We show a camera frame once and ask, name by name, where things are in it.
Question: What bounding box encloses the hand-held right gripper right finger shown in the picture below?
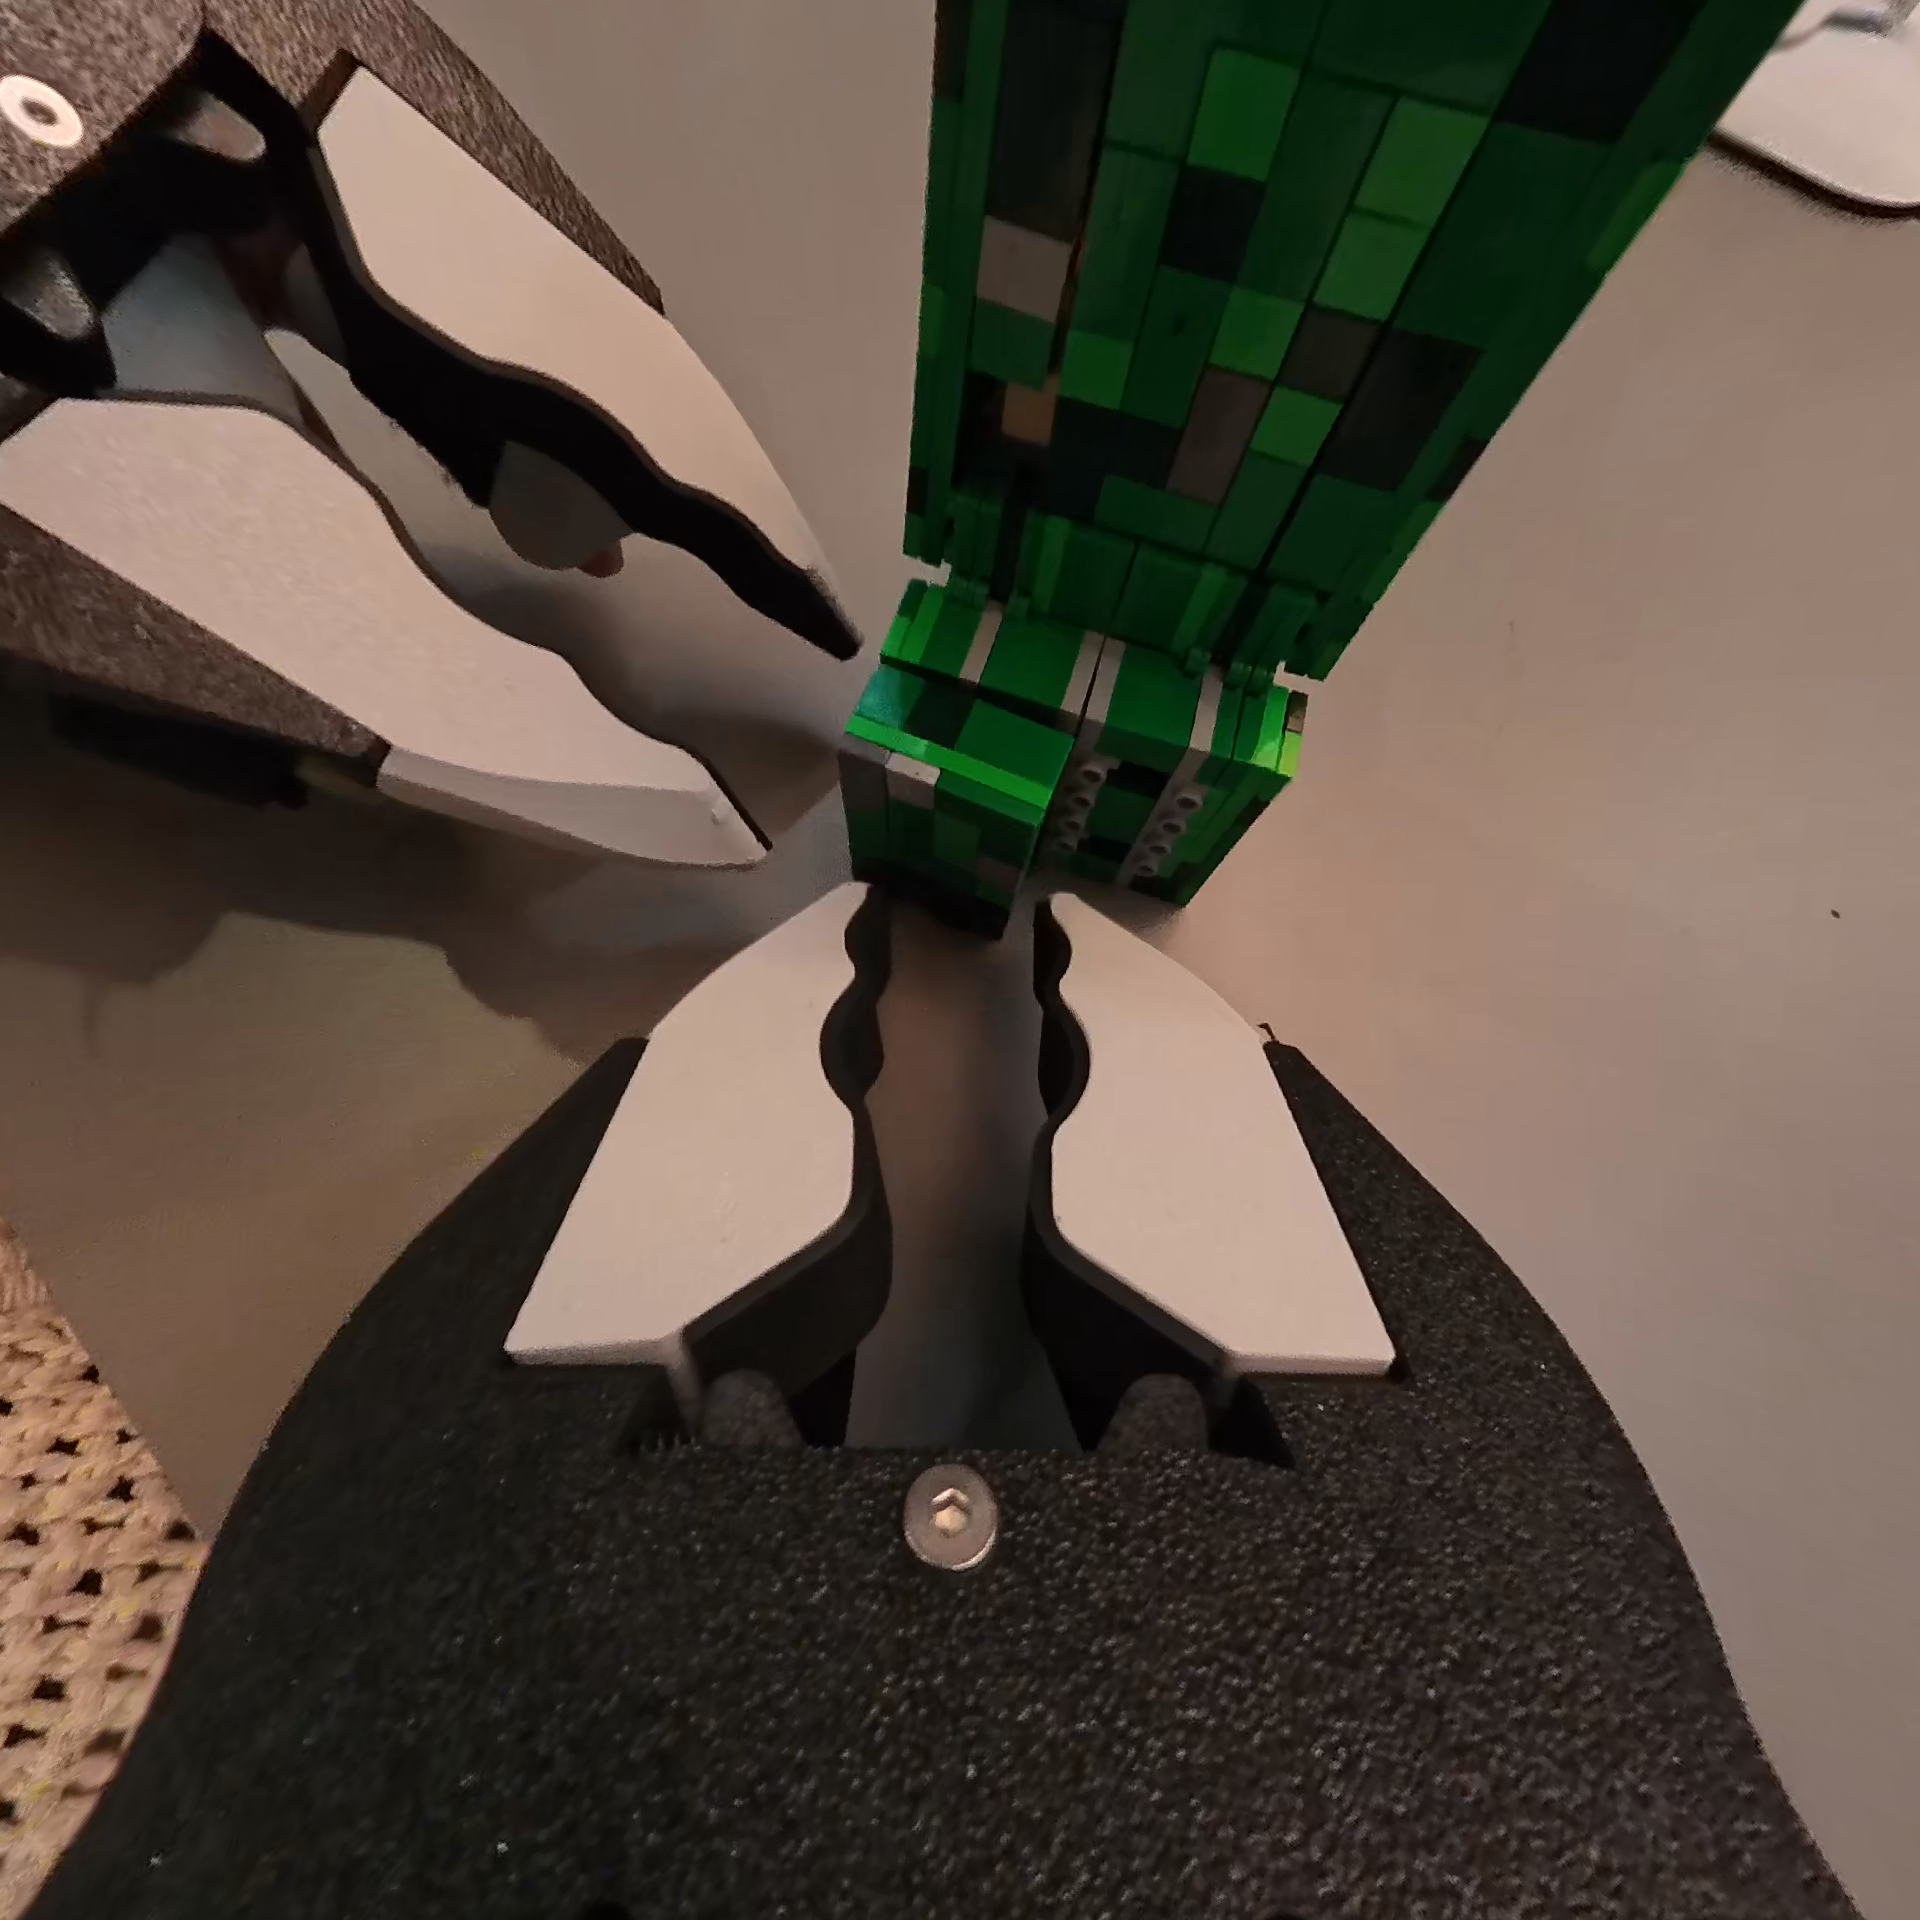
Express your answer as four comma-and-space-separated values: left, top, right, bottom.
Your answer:
1024, 892, 1400, 1422

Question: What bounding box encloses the green lego foot block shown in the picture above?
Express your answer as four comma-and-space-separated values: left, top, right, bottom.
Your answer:
838, 661, 1055, 941

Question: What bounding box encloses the green lego creeper figure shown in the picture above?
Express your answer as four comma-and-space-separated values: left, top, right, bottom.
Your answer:
834, 0, 1808, 940

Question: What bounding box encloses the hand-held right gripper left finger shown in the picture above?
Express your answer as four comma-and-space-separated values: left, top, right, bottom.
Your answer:
502, 883, 896, 1422

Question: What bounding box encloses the person's cream knit sweater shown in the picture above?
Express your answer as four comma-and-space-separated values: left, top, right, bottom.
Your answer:
0, 1218, 208, 1869

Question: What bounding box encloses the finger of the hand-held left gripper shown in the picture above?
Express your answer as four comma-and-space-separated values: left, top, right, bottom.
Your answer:
298, 57, 869, 665
0, 393, 776, 873

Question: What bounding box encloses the white book stand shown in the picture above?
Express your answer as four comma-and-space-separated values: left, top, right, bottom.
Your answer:
1710, 0, 1920, 212

